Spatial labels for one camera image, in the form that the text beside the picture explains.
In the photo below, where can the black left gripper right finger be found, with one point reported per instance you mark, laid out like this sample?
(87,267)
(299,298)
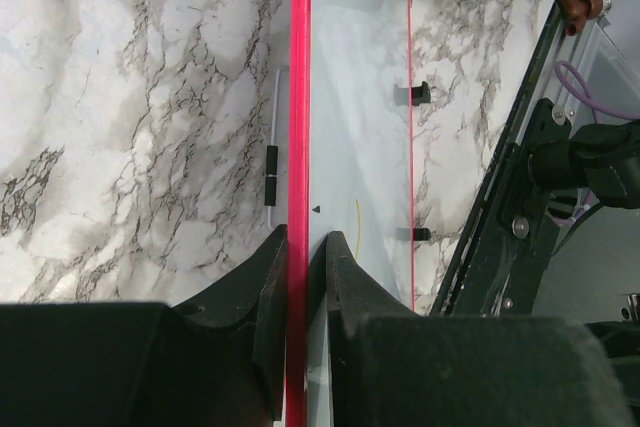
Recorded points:
(392,367)

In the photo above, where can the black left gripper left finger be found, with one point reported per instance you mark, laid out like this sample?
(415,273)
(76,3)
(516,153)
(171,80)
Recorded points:
(216,359)

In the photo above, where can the pink framed whiteboard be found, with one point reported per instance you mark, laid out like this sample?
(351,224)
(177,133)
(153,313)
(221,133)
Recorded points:
(349,170)

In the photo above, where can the black whiteboard stand clip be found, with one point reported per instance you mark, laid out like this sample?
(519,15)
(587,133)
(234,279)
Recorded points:
(412,96)
(413,234)

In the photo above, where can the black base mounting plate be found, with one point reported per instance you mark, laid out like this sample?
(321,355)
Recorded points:
(554,229)

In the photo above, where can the brass pipe fitting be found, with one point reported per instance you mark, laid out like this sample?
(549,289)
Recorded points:
(578,12)

